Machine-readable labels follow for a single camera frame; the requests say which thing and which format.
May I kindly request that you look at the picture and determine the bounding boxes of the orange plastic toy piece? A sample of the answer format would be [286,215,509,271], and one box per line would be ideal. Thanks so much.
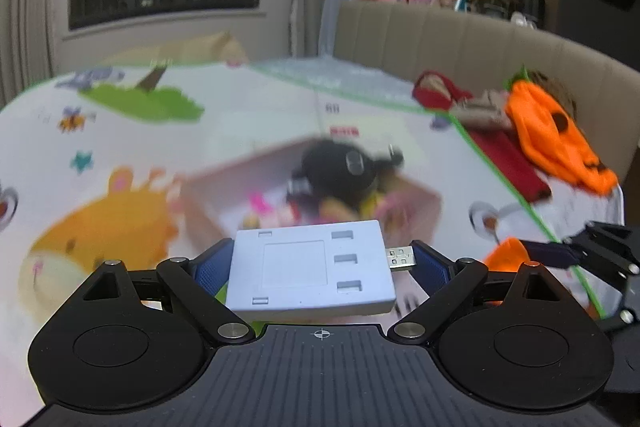
[484,237,530,273]

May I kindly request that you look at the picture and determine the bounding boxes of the white usb hub box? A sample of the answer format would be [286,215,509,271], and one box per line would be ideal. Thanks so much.
[226,220,416,323]

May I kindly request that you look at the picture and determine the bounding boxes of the pink plastic strainer scoop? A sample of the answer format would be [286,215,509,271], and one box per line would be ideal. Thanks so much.
[250,192,272,217]

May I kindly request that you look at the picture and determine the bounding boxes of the black plush toy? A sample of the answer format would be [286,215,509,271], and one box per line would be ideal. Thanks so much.
[288,139,404,209]

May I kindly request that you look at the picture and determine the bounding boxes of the yellow sponge cake toy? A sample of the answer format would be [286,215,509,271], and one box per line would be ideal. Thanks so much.
[318,197,359,223]

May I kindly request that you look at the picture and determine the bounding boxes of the pink cardboard box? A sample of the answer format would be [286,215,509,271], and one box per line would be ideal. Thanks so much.
[181,136,442,249]

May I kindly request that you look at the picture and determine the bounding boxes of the orange pumpkin costume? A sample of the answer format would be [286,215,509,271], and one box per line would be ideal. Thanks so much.
[504,79,618,196]

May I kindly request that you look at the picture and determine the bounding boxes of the beige cloth bundle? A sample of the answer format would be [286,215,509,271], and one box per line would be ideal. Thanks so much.
[449,90,513,131]

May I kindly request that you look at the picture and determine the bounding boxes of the colourful cartoon play mat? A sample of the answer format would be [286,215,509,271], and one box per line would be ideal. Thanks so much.
[1,63,624,426]

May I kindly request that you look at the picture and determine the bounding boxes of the red cloth garment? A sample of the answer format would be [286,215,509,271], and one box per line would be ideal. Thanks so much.
[412,70,551,202]

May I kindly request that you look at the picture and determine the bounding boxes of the white quilted mattress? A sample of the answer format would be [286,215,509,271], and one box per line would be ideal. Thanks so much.
[253,55,419,107]

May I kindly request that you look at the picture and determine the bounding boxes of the beige padded headboard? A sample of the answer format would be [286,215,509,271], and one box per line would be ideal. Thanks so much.
[333,1,639,180]

